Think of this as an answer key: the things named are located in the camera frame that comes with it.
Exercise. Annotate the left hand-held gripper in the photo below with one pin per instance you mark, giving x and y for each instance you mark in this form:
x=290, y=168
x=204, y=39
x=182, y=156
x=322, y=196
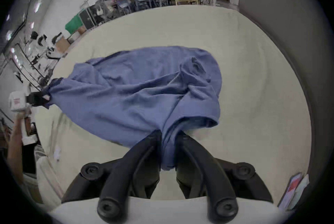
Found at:
x=17, y=100

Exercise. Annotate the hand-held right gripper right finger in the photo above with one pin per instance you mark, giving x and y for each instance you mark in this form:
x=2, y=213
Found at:
x=201, y=165

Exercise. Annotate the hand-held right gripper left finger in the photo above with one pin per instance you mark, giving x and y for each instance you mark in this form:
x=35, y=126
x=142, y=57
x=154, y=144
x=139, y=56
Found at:
x=135, y=165

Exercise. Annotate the blue shirt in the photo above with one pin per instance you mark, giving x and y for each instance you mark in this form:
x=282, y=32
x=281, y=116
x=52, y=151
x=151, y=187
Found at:
x=135, y=92

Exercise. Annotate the person's left forearm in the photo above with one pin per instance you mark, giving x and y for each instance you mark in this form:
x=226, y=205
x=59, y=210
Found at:
x=15, y=150

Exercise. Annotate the person's left hand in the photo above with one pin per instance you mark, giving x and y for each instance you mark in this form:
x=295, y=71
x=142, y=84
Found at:
x=25, y=116

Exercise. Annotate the brown carton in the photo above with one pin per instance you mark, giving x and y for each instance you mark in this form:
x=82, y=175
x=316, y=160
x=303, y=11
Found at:
x=62, y=45

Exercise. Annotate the green box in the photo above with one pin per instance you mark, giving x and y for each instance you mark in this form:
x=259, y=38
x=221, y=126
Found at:
x=73, y=24

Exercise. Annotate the bed with beige sheet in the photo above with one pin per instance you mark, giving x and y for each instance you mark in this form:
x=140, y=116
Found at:
x=255, y=103

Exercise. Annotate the black equipment case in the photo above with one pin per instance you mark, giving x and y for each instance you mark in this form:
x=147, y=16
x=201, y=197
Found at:
x=88, y=18

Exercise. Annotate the white card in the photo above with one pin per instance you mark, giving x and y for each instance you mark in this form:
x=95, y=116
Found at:
x=300, y=193

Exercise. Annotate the blue chair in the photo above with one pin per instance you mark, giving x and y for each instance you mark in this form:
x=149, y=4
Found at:
x=142, y=0

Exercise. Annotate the grey padded headboard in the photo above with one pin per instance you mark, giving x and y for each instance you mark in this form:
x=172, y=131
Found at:
x=287, y=22

